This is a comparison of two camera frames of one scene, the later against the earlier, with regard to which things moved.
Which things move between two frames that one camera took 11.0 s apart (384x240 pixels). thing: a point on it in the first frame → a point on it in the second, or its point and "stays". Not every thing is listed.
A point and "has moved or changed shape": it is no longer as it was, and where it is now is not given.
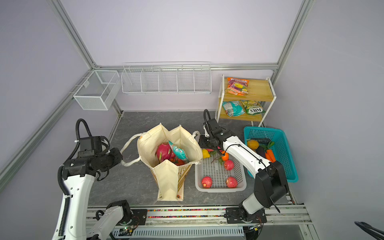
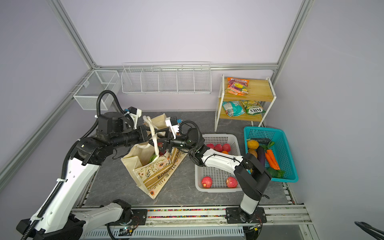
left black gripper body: [108, 160] → [130, 137]
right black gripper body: [206, 143] → [175, 143]
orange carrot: [269, 156] stays
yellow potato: [253, 144] stays
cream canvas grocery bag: [170, 152] has moved or changed shape
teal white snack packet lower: [233, 108] stays
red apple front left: [206, 182] stays
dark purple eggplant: [261, 151] stays
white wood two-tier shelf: [247, 99] stays
